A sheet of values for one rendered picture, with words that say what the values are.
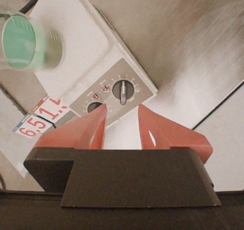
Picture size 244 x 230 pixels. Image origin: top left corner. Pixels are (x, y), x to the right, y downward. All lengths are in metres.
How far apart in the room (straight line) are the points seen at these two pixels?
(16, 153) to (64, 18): 0.42
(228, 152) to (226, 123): 0.05
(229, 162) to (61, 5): 0.33
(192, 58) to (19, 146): 0.48
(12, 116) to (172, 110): 0.42
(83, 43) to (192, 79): 0.17
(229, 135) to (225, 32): 0.15
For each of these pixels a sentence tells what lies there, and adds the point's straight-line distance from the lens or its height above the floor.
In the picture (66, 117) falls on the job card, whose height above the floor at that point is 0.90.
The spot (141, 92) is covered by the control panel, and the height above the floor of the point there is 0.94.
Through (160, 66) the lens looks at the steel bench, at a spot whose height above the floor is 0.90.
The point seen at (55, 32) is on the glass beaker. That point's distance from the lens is 0.19.
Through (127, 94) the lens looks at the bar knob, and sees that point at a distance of 0.19.
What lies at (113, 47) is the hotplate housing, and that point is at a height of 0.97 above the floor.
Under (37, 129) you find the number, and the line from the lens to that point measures 0.39.
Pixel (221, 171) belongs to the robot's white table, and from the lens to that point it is 0.29.
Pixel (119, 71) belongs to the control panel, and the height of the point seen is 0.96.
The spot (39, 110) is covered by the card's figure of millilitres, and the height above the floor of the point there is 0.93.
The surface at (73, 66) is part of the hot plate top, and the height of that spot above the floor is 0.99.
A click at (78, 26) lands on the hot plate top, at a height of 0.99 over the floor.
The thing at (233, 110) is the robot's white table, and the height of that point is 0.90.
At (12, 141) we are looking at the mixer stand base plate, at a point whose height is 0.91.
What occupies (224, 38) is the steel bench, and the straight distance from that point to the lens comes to 0.25.
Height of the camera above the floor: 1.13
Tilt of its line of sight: 68 degrees down
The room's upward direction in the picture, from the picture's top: 119 degrees counter-clockwise
